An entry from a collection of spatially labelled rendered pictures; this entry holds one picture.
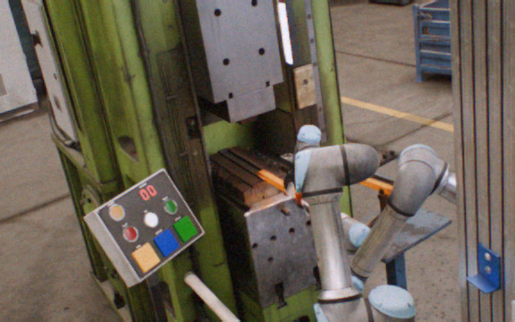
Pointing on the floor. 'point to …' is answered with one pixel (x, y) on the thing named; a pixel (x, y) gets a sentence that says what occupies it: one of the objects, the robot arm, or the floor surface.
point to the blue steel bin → (432, 38)
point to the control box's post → (156, 297)
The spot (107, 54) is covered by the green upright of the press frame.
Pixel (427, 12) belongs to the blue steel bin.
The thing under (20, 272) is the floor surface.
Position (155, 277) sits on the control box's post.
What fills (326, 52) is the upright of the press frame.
